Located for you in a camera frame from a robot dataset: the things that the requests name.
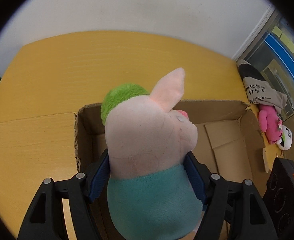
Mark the pink pig plush toy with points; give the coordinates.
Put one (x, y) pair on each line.
(147, 142)

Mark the yellow sticky note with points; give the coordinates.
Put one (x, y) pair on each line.
(287, 42)
(276, 31)

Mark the white door frame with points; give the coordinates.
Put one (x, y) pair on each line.
(254, 30)

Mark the cardboard box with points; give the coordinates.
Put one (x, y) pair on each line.
(224, 135)

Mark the white panda plush toy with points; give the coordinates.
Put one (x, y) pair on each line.
(285, 138)

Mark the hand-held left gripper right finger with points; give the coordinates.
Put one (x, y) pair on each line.
(196, 178)

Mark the beige printed cloth bag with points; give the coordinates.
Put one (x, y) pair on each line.
(259, 90)

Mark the magenta plush toy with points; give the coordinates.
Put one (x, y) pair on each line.
(268, 120)

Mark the blue window banner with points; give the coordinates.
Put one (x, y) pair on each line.
(284, 55)

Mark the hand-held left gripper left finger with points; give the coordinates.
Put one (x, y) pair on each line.
(99, 173)

